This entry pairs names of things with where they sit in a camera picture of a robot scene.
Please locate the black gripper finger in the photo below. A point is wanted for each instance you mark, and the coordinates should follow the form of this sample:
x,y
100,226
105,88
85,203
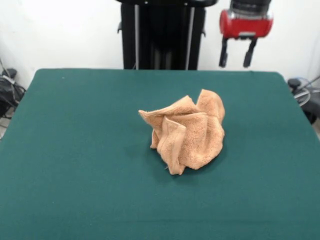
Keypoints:
x,y
250,53
224,53

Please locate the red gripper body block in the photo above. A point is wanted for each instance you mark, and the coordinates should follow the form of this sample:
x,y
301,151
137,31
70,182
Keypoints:
x,y
247,27

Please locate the orange terry towel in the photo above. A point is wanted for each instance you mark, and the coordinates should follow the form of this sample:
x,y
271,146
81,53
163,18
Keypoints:
x,y
195,140

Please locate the dark green table cloth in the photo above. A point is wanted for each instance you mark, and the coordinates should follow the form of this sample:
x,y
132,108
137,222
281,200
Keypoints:
x,y
75,150

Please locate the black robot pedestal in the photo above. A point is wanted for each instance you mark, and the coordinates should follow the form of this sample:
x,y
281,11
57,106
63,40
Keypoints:
x,y
162,37

